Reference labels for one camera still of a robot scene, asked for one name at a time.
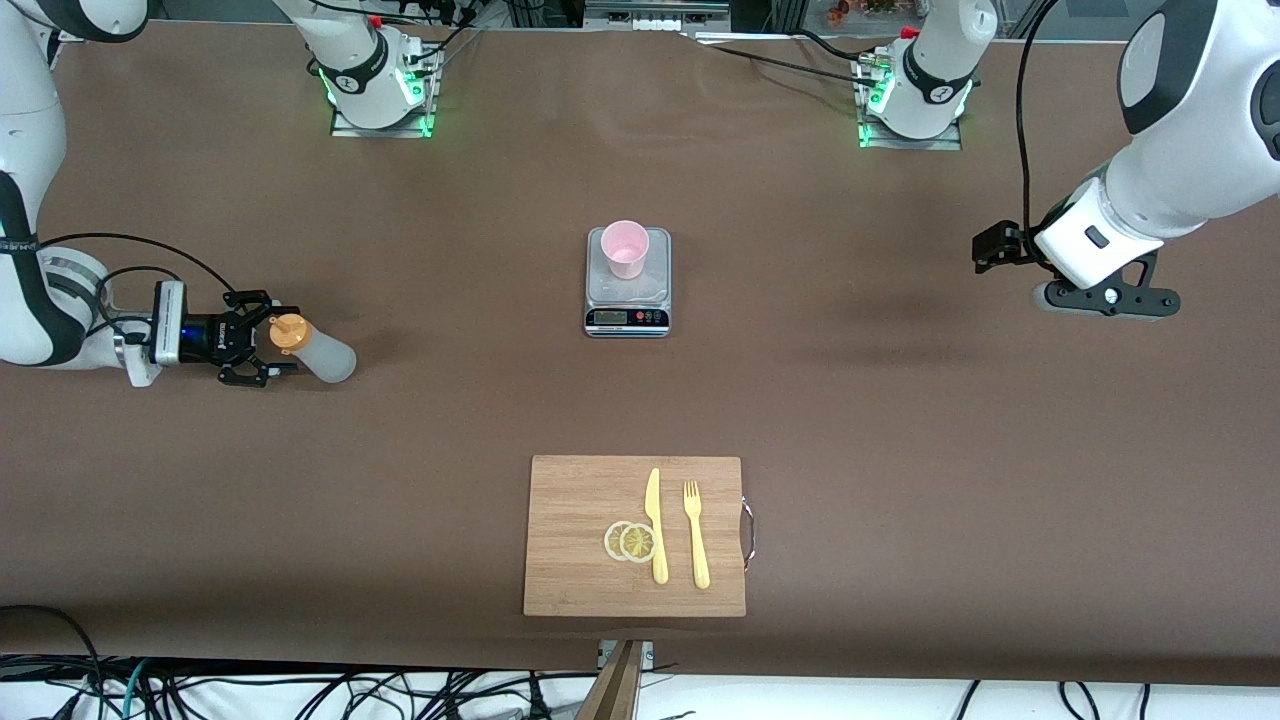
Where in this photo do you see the sauce bottle with orange cap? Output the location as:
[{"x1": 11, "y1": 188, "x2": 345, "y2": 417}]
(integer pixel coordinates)
[{"x1": 268, "y1": 313, "x2": 358, "y2": 385}]

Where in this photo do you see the pink plastic cup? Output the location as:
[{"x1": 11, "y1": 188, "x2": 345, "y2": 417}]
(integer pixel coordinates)
[{"x1": 600, "y1": 220, "x2": 651, "y2": 281}]

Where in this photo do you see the brown table cover sheet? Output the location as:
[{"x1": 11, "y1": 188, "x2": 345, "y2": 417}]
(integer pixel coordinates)
[{"x1": 0, "y1": 18, "x2": 1280, "y2": 687}]

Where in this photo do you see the wooden cutting board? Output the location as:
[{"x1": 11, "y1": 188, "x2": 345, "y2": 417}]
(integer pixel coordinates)
[{"x1": 523, "y1": 455, "x2": 756, "y2": 618}]

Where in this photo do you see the silver digital kitchen scale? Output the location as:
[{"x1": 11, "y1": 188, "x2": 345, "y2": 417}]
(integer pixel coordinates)
[{"x1": 584, "y1": 227, "x2": 673, "y2": 339}]

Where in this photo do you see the yellow plastic fork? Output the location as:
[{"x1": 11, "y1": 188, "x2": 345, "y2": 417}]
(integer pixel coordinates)
[{"x1": 683, "y1": 480, "x2": 711, "y2": 590}]

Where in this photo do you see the yellow plastic knife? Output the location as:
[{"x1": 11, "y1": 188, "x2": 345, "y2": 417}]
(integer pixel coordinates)
[{"x1": 645, "y1": 468, "x2": 669, "y2": 586}]

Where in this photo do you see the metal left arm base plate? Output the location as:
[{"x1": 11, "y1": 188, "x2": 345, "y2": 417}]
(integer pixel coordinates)
[{"x1": 858, "y1": 60, "x2": 964, "y2": 151}]

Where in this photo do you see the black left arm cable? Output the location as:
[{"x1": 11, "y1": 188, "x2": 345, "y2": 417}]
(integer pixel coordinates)
[{"x1": 1015, "y1": 0, "x2": 1061, "y2": 236}]

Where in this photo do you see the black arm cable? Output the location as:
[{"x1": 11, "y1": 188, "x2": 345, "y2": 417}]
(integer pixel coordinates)
[
  {"x1": 38, "y1": 232, "x2": 239, "y2": 336},
  {"x1": 1015, "y1": 0, "x2": 1061, "y2": 236}
]

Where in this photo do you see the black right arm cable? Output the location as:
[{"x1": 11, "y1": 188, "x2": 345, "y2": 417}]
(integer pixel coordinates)
[{"x1": 38, "y1": 232, "x2": 239, "y2": 336}]

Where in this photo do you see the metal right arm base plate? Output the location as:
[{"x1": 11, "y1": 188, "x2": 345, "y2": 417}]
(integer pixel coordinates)
[{"x1": 330, "y1": 45, "x2": 441, "y2": 139}]

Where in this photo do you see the black cable on table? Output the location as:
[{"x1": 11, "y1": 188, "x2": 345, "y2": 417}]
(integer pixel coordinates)
[{"x1": 690, "y1": 30, "x2": 886, "y2": 91}]

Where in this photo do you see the thick black floor cable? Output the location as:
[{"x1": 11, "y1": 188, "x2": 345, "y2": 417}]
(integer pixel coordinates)
[{"x1": 0, "y1": 604, "x2": 106, "y2": 720}]

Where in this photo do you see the teal floor cable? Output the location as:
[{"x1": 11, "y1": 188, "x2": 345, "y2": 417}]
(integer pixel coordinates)
[{"x1": 118, "y1": 658, "x2": 153, "y2": 720}]

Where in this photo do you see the wooden post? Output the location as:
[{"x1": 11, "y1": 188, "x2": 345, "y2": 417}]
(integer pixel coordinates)
[{"x1": 575, "y1": 640, "x2": 646, "y2": 720}]

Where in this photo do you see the metal corner bracket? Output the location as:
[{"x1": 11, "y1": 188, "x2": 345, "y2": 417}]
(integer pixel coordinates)
[{"x1": 597, "y1": 640, "x2": 656, "y2": 673}]

